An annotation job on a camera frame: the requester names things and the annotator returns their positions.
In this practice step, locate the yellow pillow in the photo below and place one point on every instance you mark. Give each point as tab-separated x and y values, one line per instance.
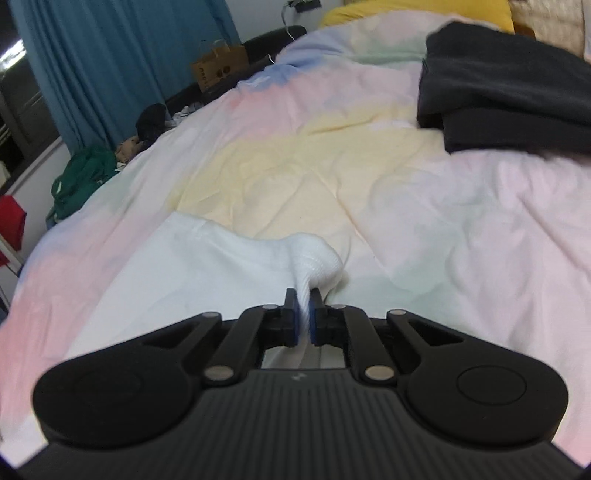
415	11

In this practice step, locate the brown paper bag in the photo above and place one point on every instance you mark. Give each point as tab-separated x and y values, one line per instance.
221	67

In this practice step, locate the black folded garment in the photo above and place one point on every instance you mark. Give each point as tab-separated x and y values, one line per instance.
503	92

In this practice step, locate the cream pillow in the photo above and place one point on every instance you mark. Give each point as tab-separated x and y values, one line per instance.
554	23

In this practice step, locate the black sofa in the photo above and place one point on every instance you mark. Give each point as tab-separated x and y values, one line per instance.
272	39

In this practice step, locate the black clothes pile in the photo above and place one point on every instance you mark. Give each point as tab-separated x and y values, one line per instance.
152	121

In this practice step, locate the beige cloth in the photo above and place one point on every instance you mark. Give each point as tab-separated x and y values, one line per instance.
129	147

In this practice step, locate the pastel blanket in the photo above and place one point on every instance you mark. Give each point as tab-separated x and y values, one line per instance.
369	194

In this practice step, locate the wall power outlet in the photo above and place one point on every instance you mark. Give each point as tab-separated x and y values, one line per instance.
304	4

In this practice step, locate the white pants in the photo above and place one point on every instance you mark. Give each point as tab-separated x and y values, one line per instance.
184	277

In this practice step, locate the grey white cloth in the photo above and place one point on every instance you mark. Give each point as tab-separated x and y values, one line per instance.
182	114

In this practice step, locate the blue curtain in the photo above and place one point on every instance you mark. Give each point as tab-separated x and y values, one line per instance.
115	55

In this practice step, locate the red garment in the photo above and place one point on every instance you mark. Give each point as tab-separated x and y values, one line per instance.
10	221

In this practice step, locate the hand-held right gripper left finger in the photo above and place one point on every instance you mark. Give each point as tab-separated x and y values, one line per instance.
291	323

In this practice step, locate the green garment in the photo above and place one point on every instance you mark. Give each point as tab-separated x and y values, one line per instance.
83	180

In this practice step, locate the dark window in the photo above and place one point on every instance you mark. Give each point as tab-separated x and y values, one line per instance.
18	101

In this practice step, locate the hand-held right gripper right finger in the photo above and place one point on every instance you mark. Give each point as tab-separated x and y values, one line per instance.
316	323

